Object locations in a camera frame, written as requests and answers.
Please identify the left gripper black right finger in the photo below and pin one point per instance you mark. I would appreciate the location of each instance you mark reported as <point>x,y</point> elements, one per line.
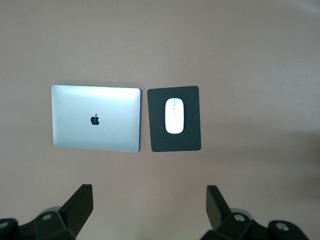
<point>222,220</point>

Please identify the silver closed laptop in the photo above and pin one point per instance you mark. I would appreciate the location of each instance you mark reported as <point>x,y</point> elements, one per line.
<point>82,110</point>

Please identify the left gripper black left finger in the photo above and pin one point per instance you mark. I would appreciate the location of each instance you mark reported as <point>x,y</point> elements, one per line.
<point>70,215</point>

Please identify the black mouse pad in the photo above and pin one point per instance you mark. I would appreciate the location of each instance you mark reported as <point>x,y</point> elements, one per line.
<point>156,120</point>

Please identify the white computer mouse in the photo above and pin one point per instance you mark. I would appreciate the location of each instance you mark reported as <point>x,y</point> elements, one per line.
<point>174,115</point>

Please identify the brown table cover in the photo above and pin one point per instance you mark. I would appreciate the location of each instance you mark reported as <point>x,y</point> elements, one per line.
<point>160,37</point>

